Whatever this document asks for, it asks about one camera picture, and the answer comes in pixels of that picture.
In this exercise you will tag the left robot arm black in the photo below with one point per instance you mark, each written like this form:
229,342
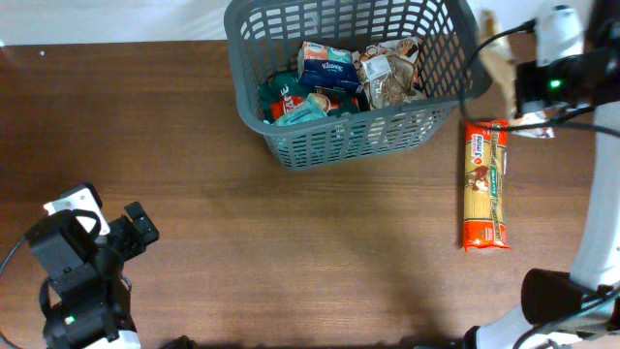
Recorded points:
86,298

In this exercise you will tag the grey plastic lattice basket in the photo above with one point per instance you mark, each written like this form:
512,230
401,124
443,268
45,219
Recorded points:
265,36

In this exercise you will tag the beige snack pouch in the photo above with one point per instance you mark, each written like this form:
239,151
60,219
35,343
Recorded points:
500,64
389,73

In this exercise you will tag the dark device bottom left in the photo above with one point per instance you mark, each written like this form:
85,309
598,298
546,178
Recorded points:
182,342

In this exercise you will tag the orange San Remo spaghetti pack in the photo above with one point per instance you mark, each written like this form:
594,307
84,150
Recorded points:
484,169

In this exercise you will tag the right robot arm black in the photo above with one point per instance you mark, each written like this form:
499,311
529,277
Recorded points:
558,209

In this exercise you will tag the green Nescafe coffee bag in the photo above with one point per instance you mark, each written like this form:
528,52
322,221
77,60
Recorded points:
287,84

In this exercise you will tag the blue Kleenex tissue multipack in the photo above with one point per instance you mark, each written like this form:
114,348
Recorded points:
327,67

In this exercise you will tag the right gripper body black-white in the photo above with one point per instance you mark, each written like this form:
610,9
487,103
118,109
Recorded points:
525,84

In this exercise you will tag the left gripper body white-black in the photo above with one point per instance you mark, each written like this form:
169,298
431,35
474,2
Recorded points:
124,233

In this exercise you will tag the mint toilet wipes pack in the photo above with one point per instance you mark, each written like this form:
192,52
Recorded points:
292,110

